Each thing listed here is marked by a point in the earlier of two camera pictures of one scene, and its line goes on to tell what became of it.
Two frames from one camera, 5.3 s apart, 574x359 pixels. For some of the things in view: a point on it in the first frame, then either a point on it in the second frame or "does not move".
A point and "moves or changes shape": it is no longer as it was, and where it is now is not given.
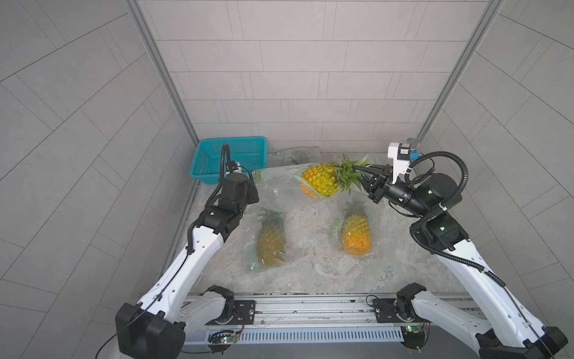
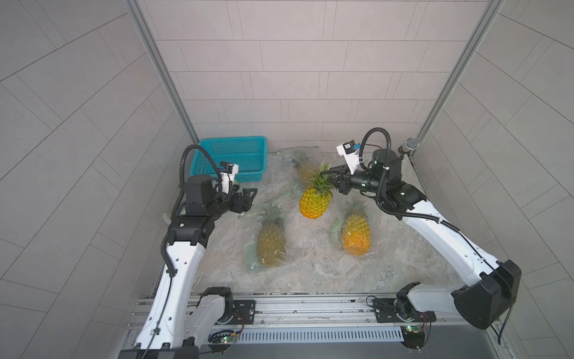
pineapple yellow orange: x=319 y=180 moves or changes shape
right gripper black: x=381 y=187 -> x=345 y=183
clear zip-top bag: x=270 y=248 does not move
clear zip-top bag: x=279 y=187 -> x=167 y=218
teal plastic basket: x=250 y=152 does not move
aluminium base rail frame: x=321 y=320 does not move
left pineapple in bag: x=271 y=241 does not move
